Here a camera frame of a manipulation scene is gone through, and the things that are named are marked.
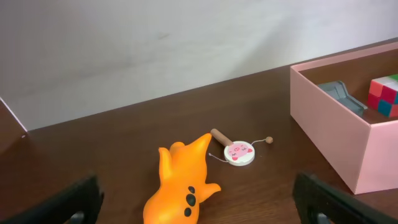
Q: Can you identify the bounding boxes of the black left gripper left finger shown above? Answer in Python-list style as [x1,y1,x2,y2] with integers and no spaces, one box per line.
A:
[1,175,104,224]

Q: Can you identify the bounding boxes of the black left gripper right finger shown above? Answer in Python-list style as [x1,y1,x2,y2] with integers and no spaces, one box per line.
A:
[292,172,397,224]

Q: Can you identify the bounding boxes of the wooden pig rattle drum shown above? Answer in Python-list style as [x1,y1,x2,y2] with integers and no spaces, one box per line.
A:
[208,128,273,167]

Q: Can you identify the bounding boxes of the orange rubber toy animal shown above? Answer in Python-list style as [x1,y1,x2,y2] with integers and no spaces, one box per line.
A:
[143,133,221,224]

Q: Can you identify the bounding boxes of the yellow grey toy truck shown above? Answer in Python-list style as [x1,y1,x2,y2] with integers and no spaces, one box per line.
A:
[318,81,368,117]

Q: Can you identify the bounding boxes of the colourful puzzle cube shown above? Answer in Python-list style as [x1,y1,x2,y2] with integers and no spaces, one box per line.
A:
[368,74,397,118]

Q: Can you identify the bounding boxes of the pink cardboard box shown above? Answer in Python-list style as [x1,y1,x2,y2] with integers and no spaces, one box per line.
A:
[290,42,397,194]

